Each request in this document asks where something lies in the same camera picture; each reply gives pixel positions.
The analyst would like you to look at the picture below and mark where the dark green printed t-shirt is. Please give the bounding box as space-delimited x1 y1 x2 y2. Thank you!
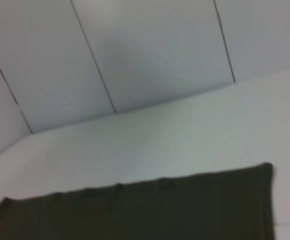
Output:
0 162 277 240

